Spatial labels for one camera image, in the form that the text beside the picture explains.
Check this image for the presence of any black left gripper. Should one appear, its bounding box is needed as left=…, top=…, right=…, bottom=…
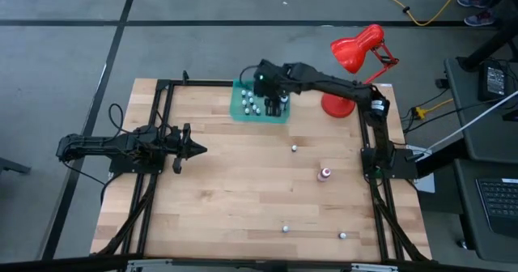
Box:
left=160, top=121, right=209, bottom=175

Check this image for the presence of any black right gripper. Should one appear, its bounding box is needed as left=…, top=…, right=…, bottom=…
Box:
left=253, top=58, right=291, bottom=117

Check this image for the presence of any teal translucent plastic tray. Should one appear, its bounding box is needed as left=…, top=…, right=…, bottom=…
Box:
left=229, top=79, right=291, bottom=125

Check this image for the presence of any red desk lamp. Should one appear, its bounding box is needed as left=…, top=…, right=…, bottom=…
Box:
left=321, top=23, right=400, bottom=119

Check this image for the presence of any white paper sheet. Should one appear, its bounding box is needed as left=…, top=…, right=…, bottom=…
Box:
left=405, top=144, right=437, bottom=195

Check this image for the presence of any grey chair leg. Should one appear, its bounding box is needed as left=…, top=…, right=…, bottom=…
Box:
left=0, top=156, right=32, bottom=176

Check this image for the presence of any dark grey desk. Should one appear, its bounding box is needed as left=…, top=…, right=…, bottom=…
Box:
left=443, top=56, right=518, bottom=164
left=452, top=158, right=518, bottom=265

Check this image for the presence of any white rod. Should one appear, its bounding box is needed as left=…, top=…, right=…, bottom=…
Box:
left=416, top=88, right=518, bottom=159

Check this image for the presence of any black desk leg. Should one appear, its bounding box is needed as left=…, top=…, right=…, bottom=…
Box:
left=459, top=19, right=518, bottom=73

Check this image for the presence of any black power adapter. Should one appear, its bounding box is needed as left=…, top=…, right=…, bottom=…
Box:
left=478, top=60, right=507, bottom=102

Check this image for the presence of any person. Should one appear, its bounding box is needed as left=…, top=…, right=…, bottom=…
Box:
left=456, top=0, right=518, bottom=28

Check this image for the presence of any black laptop keyboard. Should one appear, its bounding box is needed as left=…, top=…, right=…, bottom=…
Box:
left=474, top=176, right=518, bottom=239

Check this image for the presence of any black aluminium table frame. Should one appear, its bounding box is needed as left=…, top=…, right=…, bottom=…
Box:
left=91, top=70, right=432, bottom=265

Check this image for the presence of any yellow power plug cord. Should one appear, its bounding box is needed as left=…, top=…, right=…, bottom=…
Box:
left=411, top=97, right=455, bottom=121

